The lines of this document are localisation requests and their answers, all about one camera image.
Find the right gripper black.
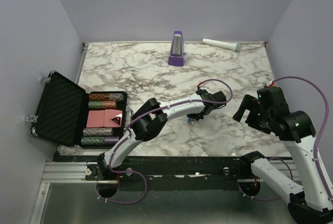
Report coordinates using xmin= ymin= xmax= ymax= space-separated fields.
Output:
xmin=233 ymin=93 xmax=273 ymax=134

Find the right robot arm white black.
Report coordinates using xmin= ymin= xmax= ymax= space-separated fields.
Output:
xmin=233 ymin=86 xmax=332 ymax=223

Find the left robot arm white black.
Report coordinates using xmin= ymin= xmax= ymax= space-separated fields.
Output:
xmin=97 ymin=89 xmax=228 ymax=180

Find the white microphone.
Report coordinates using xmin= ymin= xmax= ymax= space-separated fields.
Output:
xmin=202 ymin=39 xmax=242 ymax=52

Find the purple metronome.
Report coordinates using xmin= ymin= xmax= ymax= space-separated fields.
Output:
xmin=168 ymin=31 xmax=185 ymax=67

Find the black poker chip case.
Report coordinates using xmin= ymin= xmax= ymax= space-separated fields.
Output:
xmin=27 ymin=71 xmax=127 ymax=148

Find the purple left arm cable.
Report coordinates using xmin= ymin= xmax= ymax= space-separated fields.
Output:
xmin=96 ymin=79 xmax=234 ymax=205

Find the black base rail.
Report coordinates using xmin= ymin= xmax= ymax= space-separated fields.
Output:
xmin=52 ymin=153 xmax=287 ymax=192

